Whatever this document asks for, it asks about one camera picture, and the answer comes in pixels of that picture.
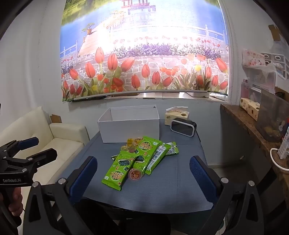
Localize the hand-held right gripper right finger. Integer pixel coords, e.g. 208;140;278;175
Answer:
190;156;266;235

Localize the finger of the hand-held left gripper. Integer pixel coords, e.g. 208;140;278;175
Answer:
0;137;39;157
6;148;58;175

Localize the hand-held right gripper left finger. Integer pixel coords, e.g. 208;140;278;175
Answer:
23;156;97;235

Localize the small green snack packet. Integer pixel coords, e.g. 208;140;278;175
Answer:
166;142;178;156

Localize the white and green snack packet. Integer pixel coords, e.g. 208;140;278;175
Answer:
146;145;169;175

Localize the red jelly cup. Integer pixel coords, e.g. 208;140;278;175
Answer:
128;168;144;181

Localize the white cardboard box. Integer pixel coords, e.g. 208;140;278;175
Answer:
98;105;160;143

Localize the person's left hand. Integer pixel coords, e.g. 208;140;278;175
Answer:
8;187;23;217

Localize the blue tablecloth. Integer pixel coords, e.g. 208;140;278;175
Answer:
60;130;214;213

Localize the white sofa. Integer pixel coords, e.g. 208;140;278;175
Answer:
0;106;89;174

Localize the black digital clock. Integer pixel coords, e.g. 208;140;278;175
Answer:
170;117;197;138

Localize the yellow tissue box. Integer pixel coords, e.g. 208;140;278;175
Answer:
165;107;189;126

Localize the wooden shelf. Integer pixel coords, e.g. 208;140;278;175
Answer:
220;103;289;181

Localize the white tray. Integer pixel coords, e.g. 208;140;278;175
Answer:
186;91;210;98

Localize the white carton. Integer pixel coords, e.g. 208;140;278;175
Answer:
277;127;289;159

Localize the white storage rack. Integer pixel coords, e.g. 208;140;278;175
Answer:
243;50;289;95

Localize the floral pouch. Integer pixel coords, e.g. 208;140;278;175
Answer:
242;50;270;67

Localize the white cable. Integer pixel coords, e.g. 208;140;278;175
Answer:
270;148;289;170

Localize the tulip wall poster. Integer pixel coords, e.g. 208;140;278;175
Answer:
60;0;228;103

